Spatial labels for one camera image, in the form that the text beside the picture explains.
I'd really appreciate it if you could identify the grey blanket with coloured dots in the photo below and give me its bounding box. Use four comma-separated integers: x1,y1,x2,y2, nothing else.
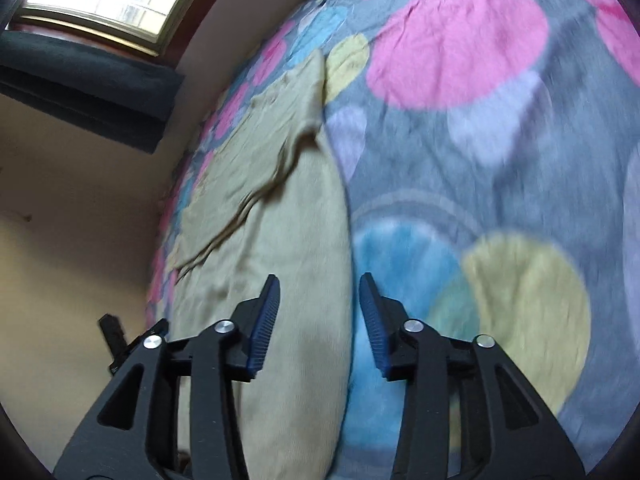
145,0,640,480

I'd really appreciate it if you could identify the beige knit garment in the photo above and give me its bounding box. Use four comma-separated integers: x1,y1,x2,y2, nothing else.
165,49,353,480

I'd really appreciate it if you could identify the dark blue curtain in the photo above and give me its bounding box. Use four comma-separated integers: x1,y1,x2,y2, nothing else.
0,30,186,153

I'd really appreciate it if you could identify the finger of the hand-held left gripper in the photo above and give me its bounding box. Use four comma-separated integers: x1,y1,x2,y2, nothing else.
97,314,130,374

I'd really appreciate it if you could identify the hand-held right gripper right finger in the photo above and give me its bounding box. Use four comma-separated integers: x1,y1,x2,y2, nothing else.
359,272,586,480

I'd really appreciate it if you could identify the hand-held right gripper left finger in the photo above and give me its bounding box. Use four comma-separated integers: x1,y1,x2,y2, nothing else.
52,274,281,480

